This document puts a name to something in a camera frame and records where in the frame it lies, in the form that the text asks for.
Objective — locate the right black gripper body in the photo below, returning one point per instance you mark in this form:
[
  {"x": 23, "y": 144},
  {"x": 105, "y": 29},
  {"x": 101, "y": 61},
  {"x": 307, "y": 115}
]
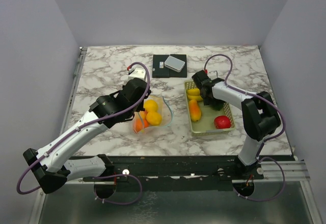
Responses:
[{"x": 202, "y": 95}]

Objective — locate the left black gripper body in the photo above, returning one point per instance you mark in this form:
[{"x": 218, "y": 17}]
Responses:
[{"x": 138, "y": 109}]

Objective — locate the red apple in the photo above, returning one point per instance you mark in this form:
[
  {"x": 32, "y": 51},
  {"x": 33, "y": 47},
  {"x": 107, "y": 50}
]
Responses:
[{"x": 222, "y": 122}]

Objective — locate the pale green plastic basket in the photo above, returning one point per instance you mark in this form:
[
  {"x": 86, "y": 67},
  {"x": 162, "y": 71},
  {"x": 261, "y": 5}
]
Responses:
[{"x": 205, "y": 126}]

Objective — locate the yellow orange mango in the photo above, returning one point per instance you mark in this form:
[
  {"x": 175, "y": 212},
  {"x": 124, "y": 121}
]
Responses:
[{"x": 194, "y": 110}]

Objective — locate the orange tangerine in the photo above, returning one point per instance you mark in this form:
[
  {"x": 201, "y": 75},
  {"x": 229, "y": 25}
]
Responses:
[{"x": 139, "y": 125}]

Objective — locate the yellow lemon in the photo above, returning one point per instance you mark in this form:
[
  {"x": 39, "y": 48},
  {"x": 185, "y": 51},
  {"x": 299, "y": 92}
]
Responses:
[{"x": 151, "y": 106}]

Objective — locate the clear zip top bag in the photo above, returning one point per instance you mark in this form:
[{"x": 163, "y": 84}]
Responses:
[{"x": 163, "y": 109}]

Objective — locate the orange yellow peach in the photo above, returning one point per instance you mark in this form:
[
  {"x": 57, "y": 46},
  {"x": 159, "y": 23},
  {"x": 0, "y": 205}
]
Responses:
[{"x": 154, "y": 118}]

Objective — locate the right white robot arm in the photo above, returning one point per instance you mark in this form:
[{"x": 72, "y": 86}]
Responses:
[{"x": 259, "y": 114}]

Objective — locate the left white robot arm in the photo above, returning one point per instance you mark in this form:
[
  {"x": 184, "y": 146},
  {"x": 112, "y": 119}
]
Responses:
[{"x": 53, "y": 166}]

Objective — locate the yellow banana bunch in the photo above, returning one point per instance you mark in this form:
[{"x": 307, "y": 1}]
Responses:
[{"x": 194, "y": 94}]

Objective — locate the grey white small box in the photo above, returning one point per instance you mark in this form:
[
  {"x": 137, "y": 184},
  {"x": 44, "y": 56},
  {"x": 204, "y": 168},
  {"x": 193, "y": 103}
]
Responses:
[{"x": 174, "y": 64}]

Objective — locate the black flat box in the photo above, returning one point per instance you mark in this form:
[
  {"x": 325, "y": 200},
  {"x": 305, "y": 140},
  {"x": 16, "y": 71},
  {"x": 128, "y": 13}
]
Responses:
[{"x": 159, "y": 70}]

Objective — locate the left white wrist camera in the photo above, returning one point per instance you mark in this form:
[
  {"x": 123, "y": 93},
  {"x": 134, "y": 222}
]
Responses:
[{"x": 137, "y": 72}]

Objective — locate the black metal base rail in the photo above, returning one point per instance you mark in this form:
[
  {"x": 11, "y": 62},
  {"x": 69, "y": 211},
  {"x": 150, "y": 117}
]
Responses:
[{"x": 179, "y": 173}]

